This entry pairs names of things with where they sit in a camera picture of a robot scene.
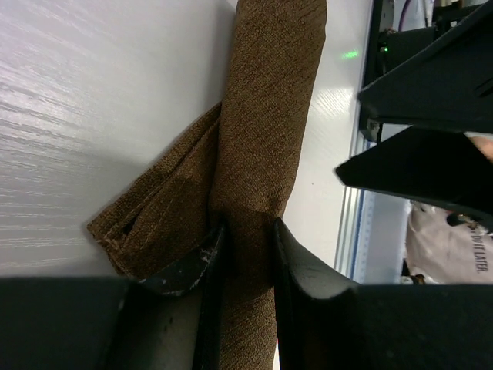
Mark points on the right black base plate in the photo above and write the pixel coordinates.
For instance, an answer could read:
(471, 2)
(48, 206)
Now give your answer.
(398, 30)

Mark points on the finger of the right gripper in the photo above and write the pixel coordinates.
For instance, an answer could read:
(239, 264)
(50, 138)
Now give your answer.
(439, 168)
(447, 85)

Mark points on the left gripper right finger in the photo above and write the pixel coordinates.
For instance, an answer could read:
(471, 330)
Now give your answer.
(327, 321)

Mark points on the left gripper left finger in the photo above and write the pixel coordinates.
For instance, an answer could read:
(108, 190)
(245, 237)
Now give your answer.
(106, 322)

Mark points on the person in white shirt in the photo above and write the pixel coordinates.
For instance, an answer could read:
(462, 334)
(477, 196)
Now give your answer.
(445, 248)

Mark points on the aluminium mounting rail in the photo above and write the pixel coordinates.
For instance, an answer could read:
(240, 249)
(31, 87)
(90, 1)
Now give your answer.
(371, 240)

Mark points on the brown cloth napkin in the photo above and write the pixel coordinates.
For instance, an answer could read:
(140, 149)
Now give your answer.
(206, 209)

